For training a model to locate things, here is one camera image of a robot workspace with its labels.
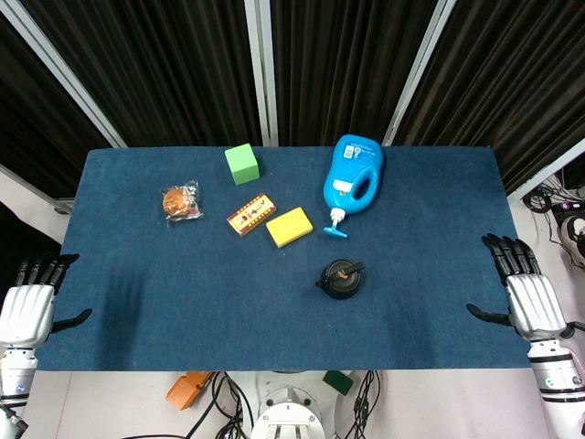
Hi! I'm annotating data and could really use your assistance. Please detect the black round object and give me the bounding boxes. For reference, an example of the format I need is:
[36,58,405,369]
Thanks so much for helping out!
[314,259,366,302]

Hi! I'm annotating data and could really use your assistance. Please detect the blue detergent pump bottle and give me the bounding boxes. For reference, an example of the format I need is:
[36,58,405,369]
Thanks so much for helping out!
[322,134,387,240]

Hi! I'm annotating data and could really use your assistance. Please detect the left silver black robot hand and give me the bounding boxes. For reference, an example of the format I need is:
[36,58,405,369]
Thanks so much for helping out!
[0,253,93,348]

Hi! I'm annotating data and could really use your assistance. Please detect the red yellow snack box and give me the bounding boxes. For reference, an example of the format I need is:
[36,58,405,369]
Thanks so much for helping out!
[226,192,278,238]

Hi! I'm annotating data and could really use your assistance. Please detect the wrapped bun in plastic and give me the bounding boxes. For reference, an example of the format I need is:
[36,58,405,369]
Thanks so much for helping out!
[160,179,204,225]

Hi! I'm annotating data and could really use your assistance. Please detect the grey metal curtain post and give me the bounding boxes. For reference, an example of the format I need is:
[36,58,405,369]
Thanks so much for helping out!
[0,8,128,148]
[243,0,280,147]
[381,0,458,147]

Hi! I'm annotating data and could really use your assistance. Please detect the green foam cube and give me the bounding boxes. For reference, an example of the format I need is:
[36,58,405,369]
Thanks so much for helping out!
[224,143,261,186]

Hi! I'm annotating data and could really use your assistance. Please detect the black cable bundle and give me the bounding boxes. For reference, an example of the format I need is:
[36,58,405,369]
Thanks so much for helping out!
[522,173,585,248]

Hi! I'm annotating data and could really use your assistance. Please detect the yellow sponge block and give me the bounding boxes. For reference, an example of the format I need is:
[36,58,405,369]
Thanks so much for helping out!
[265,206,315,249]

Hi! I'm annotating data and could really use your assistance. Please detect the orange pedal box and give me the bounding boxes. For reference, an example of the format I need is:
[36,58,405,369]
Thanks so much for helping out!
[165,370,215,412]

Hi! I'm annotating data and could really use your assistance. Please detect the black pleated curtain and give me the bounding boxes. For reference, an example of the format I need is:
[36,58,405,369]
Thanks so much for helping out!
[0,0,585,200]

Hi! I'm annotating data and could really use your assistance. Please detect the black floor cables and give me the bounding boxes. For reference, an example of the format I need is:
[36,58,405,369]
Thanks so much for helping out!
[119,369,383,439]

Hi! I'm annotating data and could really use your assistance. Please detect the blue table cloth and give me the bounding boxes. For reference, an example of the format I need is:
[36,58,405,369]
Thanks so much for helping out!
[35,145,534,372]

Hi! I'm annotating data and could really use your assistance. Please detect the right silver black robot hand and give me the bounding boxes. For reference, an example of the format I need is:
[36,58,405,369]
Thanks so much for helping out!
[465,233,569,343]

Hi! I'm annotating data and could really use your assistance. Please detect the green pedal box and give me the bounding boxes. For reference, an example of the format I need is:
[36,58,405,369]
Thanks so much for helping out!
[322,370,356,396]

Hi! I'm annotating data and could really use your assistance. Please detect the black white sneaker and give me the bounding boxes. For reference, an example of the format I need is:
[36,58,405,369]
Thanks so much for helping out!
[559,216,585,269]

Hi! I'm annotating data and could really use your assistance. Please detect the white robot torso base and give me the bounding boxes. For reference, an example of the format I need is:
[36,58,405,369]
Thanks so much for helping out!
[249,369,337,439]

